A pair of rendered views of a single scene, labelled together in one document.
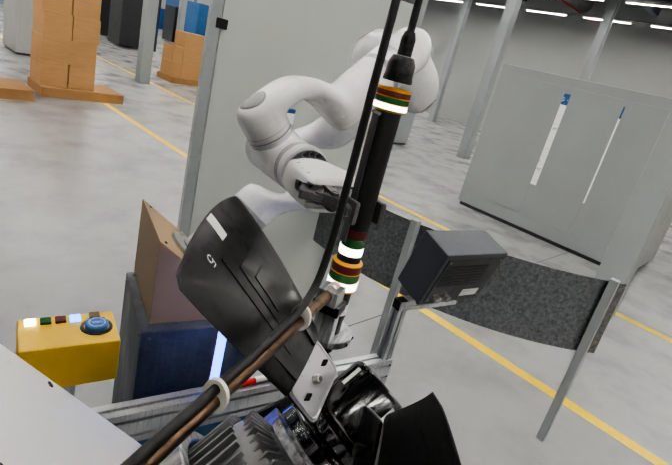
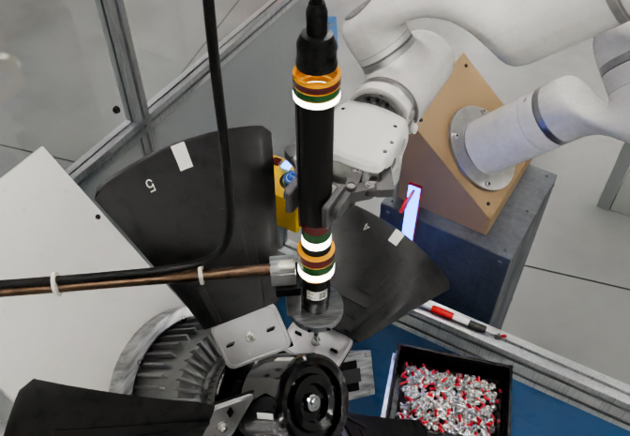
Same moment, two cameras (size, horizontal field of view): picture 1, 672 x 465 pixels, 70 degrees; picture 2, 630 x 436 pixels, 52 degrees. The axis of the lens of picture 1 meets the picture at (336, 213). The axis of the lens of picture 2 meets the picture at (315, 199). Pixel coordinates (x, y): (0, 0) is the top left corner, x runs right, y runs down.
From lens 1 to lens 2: 71 cm
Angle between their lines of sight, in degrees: 60
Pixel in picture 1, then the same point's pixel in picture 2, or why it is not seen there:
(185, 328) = (424, 220)
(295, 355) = (227, 303)
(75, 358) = not seen: hidden behind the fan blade
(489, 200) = not seen: outside the picture
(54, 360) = not seen: hidden behind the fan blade
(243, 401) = (432, 328)
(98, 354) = (279, 205)
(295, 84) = not seen: outside the picture
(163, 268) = (411, 147)
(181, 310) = (428, 200)
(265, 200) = (562, 108)
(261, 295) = (204, 233)
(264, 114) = (352, 32)
